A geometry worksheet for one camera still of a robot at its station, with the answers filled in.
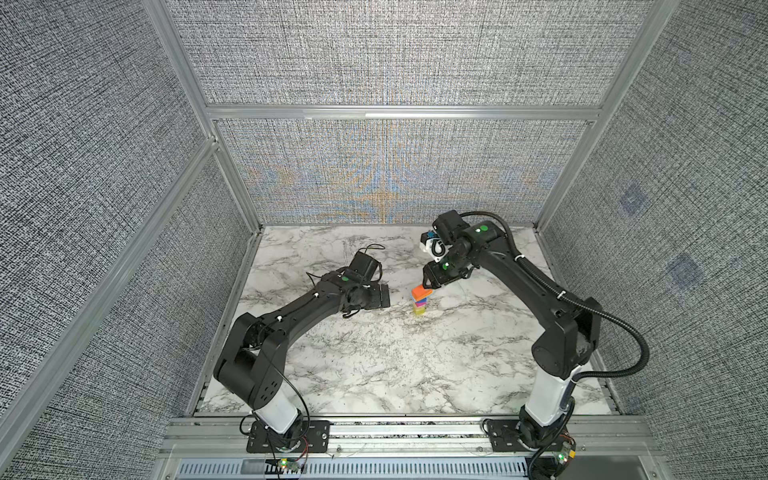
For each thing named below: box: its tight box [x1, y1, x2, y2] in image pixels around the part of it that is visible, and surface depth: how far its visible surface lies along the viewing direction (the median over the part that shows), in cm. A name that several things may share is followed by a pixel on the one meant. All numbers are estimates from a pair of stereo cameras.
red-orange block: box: [411, 284, 433, 301], surface depth 88 cm
